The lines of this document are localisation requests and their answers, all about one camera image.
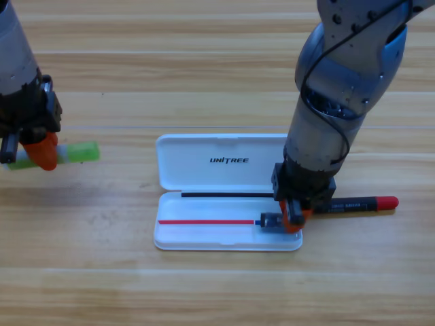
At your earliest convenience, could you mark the red and black marker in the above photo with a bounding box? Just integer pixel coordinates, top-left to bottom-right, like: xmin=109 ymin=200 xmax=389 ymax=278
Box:
xmin=312 ymin=196 xmax=400 ymax=215

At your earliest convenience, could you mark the green marker pen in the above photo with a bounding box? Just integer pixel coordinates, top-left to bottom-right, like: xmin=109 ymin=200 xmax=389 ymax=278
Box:
xmin=0 ymin=141 xmax=101 ymax=171

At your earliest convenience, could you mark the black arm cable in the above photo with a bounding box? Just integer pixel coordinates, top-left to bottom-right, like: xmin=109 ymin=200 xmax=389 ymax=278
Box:
xmin=300 ymin=0 xmax=414 ymax=167

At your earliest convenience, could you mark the dark sleeved eraser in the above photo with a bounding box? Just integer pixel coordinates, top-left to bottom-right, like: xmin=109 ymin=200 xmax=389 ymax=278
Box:
xmin=260 ymin=211 xmax=285 ymax=232

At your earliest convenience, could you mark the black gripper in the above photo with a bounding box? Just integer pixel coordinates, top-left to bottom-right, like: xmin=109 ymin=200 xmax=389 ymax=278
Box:
xmin=0 ymin=75 xmax=63 ymax=171
xmin=271 ymin=159 xmax=337 ymax=234

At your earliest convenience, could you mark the white Unitree pencil case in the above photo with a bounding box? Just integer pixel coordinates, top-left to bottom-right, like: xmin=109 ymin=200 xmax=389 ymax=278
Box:
xmin=153 ymin=133 xmax=303 ymax=252

